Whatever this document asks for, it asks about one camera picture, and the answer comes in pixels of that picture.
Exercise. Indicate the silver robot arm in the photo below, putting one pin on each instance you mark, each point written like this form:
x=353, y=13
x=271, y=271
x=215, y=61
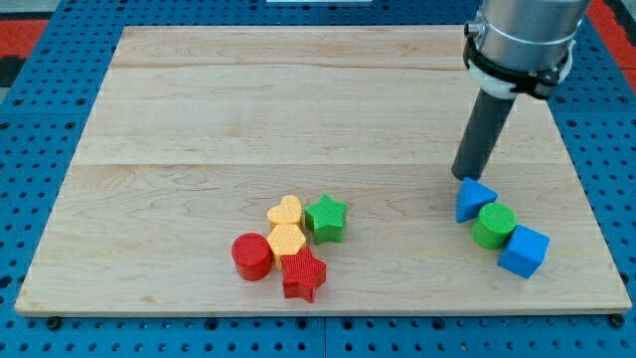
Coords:
x=522, y=46

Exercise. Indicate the green star block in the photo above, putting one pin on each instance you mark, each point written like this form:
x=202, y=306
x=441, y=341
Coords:
x=326, y=220

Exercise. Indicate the red star block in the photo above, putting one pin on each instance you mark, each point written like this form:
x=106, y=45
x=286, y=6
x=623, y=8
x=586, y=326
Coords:
x=303, y=274

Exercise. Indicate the yellow heart block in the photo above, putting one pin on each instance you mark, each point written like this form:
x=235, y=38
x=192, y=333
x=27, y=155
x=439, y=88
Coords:
x=287, y=212

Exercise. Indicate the yellow hexagon block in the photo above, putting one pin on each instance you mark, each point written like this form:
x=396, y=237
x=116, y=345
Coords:
x=285, y=240

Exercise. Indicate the red cylinder block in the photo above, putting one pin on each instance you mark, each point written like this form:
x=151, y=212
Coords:
x=252, y=256

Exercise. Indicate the wooden board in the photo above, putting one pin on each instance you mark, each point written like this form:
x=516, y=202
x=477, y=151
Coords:
x=197, y=132

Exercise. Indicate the blue triangle block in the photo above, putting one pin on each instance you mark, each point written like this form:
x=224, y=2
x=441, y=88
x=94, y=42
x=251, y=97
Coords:
x=471, y=197

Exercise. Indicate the green cylinder block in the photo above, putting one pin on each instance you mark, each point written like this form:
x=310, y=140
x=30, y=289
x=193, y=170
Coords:
x=493, y=226

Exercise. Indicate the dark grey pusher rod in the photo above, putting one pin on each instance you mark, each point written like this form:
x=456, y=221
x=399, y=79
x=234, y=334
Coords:
x=486, y=121

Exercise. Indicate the blue cube block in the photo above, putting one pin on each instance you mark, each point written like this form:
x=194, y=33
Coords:
x=525, y=251

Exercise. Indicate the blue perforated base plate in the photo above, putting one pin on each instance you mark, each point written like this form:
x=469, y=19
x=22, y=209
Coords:
x=62, y=50

